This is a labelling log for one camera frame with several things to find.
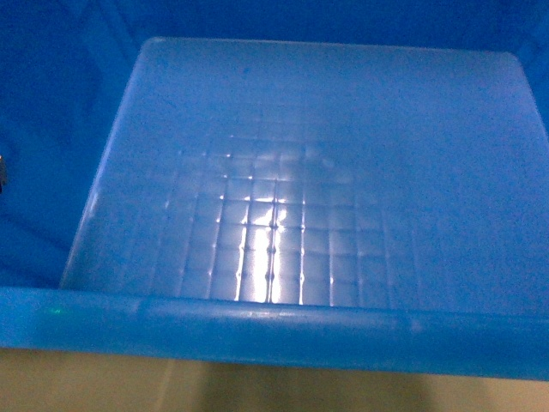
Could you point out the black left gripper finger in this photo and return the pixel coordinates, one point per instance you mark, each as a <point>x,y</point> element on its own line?
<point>3,173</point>

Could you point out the large blue plastic crate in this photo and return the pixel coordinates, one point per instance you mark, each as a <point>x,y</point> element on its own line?
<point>346,184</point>

